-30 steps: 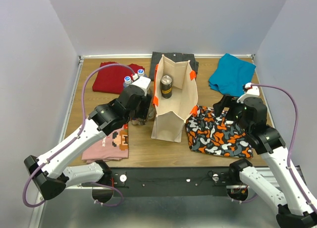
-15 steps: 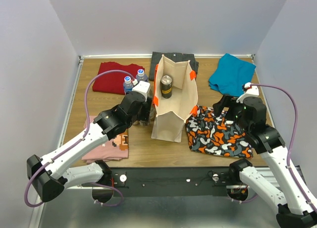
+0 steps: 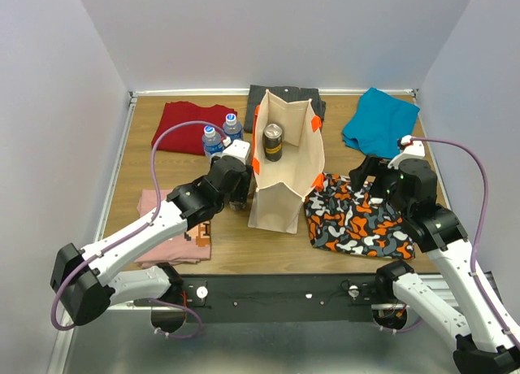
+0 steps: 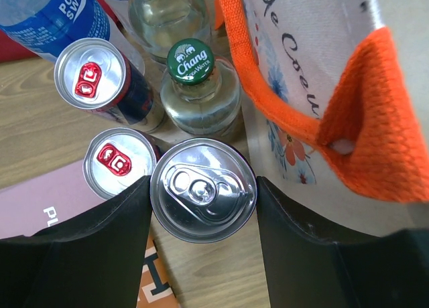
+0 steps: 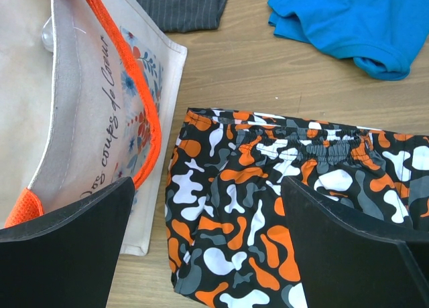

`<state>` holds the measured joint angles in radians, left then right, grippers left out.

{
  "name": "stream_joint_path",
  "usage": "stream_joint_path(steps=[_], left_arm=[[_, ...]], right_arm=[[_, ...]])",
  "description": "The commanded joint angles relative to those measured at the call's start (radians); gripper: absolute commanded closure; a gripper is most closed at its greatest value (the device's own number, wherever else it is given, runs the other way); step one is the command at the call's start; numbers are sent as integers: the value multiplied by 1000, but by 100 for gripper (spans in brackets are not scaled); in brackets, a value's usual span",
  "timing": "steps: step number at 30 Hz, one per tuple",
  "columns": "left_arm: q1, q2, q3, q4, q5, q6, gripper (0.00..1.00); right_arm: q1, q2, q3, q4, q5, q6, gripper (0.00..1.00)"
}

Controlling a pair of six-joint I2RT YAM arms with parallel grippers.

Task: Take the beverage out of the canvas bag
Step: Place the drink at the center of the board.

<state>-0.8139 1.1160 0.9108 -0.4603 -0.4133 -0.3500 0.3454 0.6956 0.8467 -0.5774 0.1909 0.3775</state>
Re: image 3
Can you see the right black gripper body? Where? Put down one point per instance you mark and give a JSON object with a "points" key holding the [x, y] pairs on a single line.
{"points": [[390, 174]]}

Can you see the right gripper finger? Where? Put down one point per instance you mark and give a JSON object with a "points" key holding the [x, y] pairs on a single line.
{"points": [[380, 186], [367, 168]]}

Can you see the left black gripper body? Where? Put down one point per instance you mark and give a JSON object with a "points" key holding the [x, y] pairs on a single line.
{"points": [[241, 191]]}

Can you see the silver top can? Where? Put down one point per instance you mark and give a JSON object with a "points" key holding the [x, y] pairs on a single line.
{"points": [[272, 142], [236, 206]]}

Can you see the beige canvas tote bag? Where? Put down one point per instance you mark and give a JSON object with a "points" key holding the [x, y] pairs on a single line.
{"points": [[282, 186]]}

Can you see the blue cap water bottle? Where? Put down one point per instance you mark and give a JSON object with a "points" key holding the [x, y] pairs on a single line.
{"points": [[211, 142]]}

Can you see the blue cap bottle front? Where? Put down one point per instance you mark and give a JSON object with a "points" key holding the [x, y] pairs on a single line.
{"points": [[233, 127]]}

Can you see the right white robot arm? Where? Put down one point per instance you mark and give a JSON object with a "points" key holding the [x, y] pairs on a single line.
{"points": [[479, 330]]}

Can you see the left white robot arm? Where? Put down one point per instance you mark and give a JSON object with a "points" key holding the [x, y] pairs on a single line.
{"points": [[88, 281]]}

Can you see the folded teal shirt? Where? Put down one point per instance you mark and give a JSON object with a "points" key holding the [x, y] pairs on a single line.
{"points": [[380, 120]]}

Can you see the orange camouflage folded garment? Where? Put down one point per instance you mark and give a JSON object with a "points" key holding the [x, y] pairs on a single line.
{"points": [[346, 221]]}

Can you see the folded red shirt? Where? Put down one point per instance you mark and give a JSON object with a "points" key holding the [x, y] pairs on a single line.
{"points": [[187, 140]]}

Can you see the folded pink graphic shirt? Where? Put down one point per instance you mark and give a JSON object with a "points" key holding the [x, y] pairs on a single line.
{"points": [[193, 246]]}

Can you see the folded dark grey garment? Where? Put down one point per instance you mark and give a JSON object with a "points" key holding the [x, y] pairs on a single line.
{"points": [[288, 94]]}

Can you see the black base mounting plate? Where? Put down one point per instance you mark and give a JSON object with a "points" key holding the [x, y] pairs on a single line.
{"points": [[290, 298]]}

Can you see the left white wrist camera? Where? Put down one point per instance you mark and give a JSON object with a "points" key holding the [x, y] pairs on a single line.
{"points": [[238, 149]]}

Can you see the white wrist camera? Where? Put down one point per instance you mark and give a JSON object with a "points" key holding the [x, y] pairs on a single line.
{"points": [[410, 148], [238, 149]]}

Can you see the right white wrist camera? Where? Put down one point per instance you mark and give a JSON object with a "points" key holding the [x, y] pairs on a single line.
{"points": [[410, 148]]}

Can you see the aluminium table frame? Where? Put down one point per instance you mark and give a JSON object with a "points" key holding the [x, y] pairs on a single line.
{"points": [[121, 343]]}

